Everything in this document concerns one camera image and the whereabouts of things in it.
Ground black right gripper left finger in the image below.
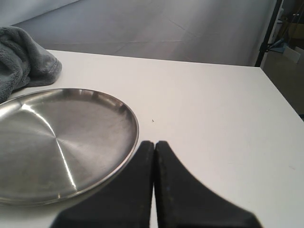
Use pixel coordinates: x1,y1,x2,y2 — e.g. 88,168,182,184
52,141,154,228

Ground round stainless steel plate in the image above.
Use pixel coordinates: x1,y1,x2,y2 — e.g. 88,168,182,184
0,88,139,206

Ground black vertical stand pole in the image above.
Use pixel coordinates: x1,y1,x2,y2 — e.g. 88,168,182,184
254,0,284,67

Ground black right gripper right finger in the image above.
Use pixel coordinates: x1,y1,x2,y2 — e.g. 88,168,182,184
154,141,260,228

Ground grey backdrop cloth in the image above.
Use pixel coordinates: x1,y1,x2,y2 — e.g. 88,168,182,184
18,0,275,66

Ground white background board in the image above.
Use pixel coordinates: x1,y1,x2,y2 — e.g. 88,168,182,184
283,46,301,64

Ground grey fleece cloth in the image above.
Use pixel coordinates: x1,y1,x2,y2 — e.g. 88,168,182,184
0,26,62,103

